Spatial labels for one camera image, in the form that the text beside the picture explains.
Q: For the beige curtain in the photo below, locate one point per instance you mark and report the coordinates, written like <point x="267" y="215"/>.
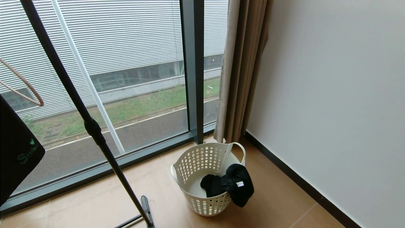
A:
<point x="243" y="63"/>

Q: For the black clothes rack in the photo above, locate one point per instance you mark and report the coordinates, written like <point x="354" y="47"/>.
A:
<point x="91" y="126"/>

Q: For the black garment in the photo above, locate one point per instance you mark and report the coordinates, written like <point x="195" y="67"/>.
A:
<point x="15" y="152"/>

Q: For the heap of clothes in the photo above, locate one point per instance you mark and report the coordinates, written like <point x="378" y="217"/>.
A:
<point x="237" y="186"/>

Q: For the pink clothes hanger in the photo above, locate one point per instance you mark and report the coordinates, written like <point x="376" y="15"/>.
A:
<point x="40" y="102"/>

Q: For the white laundry basket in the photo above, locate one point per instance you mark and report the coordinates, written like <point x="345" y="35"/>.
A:
<point x="196" y="158"/>

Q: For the window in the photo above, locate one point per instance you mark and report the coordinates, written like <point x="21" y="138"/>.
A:
<point x="193" y="63"/>

